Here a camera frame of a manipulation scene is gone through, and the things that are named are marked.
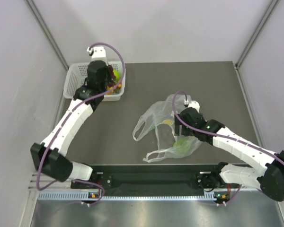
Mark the red grape bunch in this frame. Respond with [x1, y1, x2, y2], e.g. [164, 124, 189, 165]
[108, 65, 116, 87]

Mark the red cherry sprig with leaves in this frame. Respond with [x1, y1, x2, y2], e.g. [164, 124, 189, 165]
[107, 81, 122, 95]

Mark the clear plastic bag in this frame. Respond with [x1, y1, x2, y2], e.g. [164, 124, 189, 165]
[132, 94, 202, 163]

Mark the green starfruit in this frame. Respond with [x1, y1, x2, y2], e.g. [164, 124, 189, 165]
[173, 137, 191, 153]

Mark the green apple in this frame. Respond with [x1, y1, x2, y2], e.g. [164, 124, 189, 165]
[113, 69, 121, 82]

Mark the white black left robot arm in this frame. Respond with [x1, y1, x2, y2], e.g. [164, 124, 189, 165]
[30, 60, 112, 188]

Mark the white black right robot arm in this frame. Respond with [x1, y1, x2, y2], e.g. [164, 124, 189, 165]
[174, 107, 284, 201]

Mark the white perforated plastic basket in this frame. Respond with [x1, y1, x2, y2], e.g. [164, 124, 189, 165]
[63, 60, 125, 101]

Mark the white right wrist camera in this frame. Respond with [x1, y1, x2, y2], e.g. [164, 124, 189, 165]
[184, 99, 200, 112]

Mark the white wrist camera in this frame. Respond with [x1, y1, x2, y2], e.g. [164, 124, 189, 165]
[184, 99, 200, 112]
[87, 46, 108, 65]

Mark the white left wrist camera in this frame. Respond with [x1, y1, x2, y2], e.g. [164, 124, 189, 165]
[87, 46, 108, 65]

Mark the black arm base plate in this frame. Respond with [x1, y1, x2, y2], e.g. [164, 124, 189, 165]
[71, 164, 241, 197]

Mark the aluminium frame rail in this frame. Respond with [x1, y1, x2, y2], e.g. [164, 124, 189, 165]
[28, 172, 71, 190]

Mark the white slotted cable duct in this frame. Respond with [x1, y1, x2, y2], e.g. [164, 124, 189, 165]
[38, 190, 230, 201]

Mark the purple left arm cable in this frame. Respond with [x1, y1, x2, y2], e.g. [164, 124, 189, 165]
[36, 42, 126, 209]

